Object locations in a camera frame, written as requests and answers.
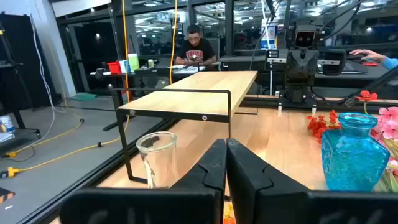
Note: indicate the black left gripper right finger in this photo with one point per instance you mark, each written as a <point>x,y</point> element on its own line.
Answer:
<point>242,174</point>

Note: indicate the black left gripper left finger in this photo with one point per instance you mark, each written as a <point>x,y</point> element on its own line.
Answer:
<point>208,171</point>

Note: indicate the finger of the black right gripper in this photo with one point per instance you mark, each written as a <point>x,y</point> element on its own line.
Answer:
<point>295,70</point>
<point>311,70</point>

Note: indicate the yellow artificial flower bunch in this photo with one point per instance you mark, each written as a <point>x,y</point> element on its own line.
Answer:
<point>228,211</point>

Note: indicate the orange artificial flower bunch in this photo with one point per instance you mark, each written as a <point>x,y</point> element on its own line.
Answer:
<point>229,221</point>

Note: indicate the clear glass vase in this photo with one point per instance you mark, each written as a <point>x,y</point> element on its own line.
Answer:
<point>157,161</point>

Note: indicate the red artificial flower bunch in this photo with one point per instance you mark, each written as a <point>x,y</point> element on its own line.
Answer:
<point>318,126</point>

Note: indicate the pink artificial flower bunch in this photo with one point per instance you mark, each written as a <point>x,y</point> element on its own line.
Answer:
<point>388,124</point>

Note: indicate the teal patterned glass vase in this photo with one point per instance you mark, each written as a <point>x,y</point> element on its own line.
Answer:
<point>351,155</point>

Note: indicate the person's forearm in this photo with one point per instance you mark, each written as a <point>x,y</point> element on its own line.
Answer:
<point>391,63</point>

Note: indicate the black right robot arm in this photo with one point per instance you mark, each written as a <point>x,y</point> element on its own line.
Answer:
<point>297,93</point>

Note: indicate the black side desk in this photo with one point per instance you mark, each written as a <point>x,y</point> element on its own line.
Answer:
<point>357,79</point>

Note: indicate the person's hand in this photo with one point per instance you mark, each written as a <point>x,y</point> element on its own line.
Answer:
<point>370,55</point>

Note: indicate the person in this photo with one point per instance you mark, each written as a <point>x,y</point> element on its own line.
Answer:
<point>196,49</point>

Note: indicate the white papers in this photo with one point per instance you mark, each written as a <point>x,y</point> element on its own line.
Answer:
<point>189,69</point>

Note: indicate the small green jar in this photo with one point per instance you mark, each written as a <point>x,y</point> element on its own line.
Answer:
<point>150,63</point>

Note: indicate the light green container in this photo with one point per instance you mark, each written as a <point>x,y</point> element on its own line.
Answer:
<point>133,62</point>

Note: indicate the blue and white box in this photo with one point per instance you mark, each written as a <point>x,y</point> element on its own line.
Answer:
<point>123,67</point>

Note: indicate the red box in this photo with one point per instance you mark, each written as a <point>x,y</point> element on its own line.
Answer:
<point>114,68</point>

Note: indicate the green floor mat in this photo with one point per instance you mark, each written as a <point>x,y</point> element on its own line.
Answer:
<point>83,96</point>

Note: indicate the black tripod stand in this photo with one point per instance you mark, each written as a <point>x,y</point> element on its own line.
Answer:
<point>19,119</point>

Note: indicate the black hazard striped floor mat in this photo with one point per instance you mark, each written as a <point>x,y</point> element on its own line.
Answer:
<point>5,195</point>

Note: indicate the black aluminium table frame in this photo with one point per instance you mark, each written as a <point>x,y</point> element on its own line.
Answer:
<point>258,103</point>

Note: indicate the wooden shelf with black frame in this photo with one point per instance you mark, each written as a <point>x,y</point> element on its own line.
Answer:
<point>192,99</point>

